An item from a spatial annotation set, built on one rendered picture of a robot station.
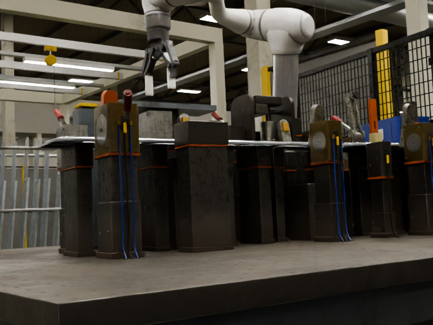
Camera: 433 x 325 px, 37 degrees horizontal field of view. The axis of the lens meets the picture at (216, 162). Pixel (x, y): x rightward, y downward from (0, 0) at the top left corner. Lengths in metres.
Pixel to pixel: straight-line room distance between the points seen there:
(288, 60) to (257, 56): 7.70
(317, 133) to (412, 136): 0.35
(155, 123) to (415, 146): 0.81
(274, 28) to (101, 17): 6.13
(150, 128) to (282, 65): 0.82
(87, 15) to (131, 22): 0.63
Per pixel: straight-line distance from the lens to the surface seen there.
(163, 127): 1.95
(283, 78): 2.58
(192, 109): 2.18
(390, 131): 2.76
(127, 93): 1.44
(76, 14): 8.43
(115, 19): 8.67
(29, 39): 9.47
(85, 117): 2.06
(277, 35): 2.56
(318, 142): 1.87
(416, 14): 6.99
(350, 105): 2.42
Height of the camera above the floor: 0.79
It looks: 5 degrees up
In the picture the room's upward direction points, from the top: 2 degrees counter-clockwise
